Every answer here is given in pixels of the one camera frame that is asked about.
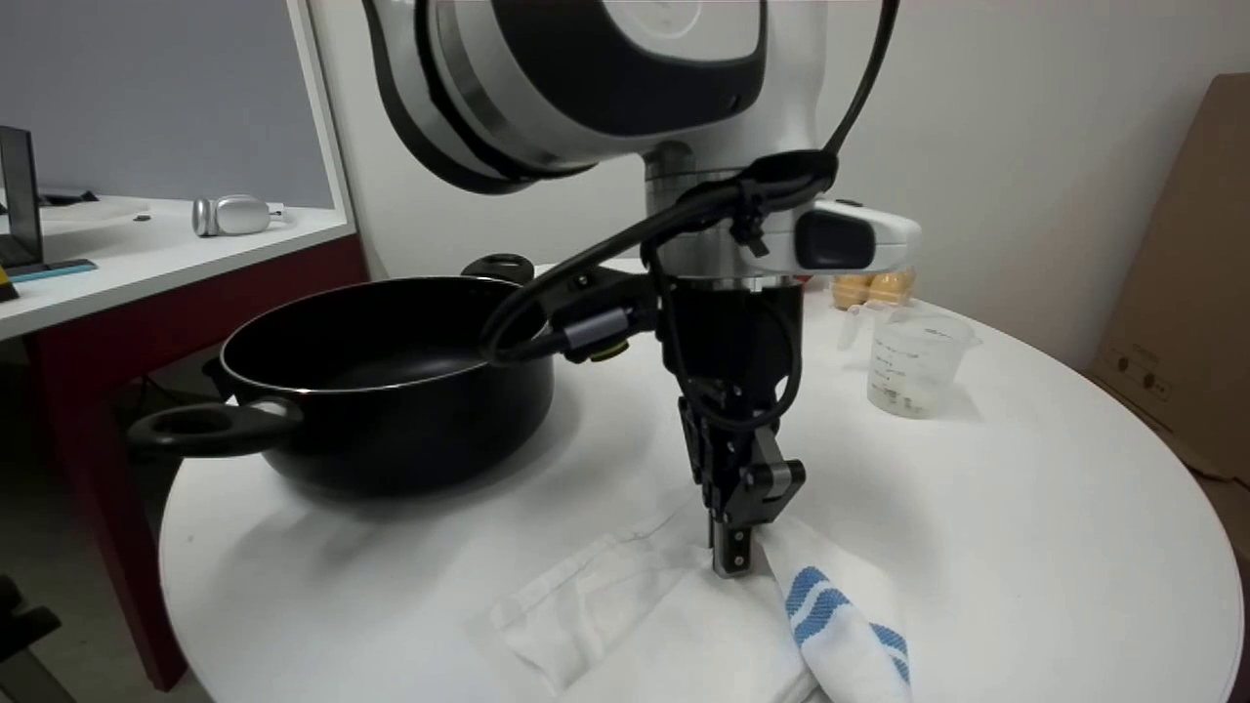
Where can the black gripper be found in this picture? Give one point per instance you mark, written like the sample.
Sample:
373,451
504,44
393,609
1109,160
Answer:
734,363

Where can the white towel blue stripes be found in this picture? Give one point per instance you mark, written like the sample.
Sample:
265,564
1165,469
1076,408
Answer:
643,619

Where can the black cooking pot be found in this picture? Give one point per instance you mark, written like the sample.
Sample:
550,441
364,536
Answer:
373,390

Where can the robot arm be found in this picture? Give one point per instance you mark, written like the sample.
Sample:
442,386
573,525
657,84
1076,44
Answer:
721,107

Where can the beige toy eggs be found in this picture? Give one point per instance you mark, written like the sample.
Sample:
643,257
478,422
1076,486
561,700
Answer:
873,291

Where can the silver can on desk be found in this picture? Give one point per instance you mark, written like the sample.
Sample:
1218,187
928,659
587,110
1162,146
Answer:
231,215

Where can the clear measuring cup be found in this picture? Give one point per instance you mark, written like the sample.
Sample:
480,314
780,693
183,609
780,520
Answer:
916,363

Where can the cardboard box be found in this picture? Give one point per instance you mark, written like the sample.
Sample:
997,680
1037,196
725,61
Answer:
1177,346

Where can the white side desk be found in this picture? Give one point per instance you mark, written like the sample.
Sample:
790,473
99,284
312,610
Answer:
155,295

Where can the grey stand on desk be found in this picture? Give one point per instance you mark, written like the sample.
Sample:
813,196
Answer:
19,245

